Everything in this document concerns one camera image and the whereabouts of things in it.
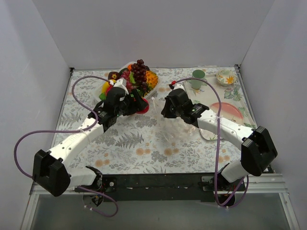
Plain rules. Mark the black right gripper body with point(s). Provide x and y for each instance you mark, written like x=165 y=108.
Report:
x=168 y=108

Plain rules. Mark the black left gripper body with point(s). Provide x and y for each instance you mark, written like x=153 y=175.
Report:
x=135 y=103

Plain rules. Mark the red apple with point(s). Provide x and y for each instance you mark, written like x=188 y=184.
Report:
x=143 y=106

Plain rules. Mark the clear zip top bag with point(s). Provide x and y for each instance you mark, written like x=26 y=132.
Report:
x=172 y=129

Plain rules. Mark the light red grape bunch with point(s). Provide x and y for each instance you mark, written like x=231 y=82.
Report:
x=129 y=79

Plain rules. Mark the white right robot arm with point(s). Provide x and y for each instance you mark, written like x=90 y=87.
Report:
x=256 y=145

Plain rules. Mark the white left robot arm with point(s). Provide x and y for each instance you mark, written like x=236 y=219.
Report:
x=50 y=168

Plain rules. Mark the yellow banana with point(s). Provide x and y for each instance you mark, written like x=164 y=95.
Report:
x=106 y=86

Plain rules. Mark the white fruit basket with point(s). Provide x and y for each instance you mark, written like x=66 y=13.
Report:
x=98 y=96

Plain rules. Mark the dark mangosteen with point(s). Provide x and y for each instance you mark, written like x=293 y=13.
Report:
x=113 y=75

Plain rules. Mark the green cup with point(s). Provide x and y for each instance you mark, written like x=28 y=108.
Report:
x=196 y=82

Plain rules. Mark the orange pineapple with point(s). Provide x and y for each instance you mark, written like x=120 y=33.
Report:
x=151 y=80

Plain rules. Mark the dark purple grape bunch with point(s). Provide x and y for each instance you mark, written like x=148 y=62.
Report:
x=139 y=73

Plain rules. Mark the floral tablecloth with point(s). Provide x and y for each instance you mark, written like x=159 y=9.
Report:
x=135 y=144

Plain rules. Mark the pink plate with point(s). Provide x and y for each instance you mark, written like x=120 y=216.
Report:
x=230 y=112

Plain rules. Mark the floral bowl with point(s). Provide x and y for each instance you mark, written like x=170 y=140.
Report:
x=226 y=77

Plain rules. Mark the floral serving tray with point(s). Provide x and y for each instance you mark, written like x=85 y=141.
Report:
x=231 y=94

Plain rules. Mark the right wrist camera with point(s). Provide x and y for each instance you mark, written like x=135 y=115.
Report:
x=176 y=87

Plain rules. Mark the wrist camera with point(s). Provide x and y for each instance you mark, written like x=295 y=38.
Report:
x=121 y=83
x=176 y=87

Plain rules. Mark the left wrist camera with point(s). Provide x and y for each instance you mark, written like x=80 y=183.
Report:
x=121 y=83

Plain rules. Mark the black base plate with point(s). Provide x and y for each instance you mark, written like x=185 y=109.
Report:
x=159 y=187

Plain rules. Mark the aluminium frame rail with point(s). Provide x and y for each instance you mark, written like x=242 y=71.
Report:
x=267 y=183

